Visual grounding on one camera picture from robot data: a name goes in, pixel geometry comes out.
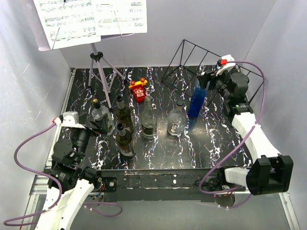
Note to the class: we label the clear bottle with blue label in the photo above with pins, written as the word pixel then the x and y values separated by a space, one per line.
pixel 177 120

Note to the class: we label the tall clear bottle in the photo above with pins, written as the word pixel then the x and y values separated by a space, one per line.
pixel 148 118

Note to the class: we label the purple music stand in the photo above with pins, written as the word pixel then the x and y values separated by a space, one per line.
pixel 96 56

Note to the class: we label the red yellow toy block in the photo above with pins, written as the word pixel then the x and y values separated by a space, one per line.
pixel 138 89

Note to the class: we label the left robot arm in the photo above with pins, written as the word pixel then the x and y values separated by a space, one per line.
pixel 65 198

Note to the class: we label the sheet music page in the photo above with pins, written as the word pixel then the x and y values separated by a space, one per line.
pixel 67 23
pixel 120 17

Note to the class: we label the green wine bottle silver neck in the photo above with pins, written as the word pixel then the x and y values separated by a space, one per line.
pixel 124 141

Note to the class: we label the dark green wine bottle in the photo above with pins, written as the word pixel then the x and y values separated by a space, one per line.
pixel 123 114

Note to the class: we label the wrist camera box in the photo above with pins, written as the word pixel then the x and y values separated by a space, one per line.
pixel 224 63
pixel 70 119

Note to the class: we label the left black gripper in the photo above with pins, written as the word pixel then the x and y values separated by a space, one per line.
pixel 101 123

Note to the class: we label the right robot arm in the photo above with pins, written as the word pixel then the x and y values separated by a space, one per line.
pixel 271 171

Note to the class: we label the black wire wine rack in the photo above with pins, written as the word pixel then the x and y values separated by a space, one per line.
pixel 191 60

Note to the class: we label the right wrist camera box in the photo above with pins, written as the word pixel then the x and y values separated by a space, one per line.
pixel 224 63

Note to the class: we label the blue glass bottle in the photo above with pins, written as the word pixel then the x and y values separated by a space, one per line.
pixel 197 100

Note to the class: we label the right sheet music page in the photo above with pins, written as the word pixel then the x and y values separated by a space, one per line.
pixel 120 17

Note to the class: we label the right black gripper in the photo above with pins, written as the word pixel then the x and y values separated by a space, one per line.
pixel 209 75

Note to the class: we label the left sheet music page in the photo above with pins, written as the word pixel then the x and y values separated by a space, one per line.
pixel 67 23

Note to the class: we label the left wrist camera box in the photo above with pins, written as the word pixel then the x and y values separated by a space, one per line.
pixel 70 119

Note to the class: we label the small clear black-cap bottle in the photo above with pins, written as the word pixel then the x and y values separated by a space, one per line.
pixel 100 110

